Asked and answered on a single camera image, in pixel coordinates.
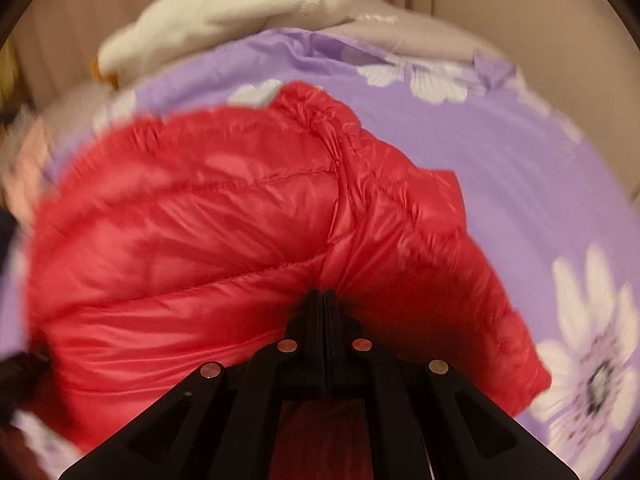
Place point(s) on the white plush goose toy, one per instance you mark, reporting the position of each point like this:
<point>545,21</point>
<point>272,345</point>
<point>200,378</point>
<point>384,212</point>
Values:
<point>225,5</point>

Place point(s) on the red hooded puffer jacket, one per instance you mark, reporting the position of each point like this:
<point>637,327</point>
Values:
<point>200,235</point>

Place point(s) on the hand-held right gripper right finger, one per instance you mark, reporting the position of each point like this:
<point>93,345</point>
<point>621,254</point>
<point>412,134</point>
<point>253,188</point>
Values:
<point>340,345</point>

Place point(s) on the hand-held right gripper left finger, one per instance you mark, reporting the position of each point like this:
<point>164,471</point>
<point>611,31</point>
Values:
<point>312,340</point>

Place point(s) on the purple floral blanket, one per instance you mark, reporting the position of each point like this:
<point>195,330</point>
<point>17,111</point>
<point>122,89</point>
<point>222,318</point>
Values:
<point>475,160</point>

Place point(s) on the pink garment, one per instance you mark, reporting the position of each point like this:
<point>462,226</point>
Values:
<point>25,175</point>

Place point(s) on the grey bed sheet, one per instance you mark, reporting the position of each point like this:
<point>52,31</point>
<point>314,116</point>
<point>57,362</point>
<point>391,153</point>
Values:
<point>400,15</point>

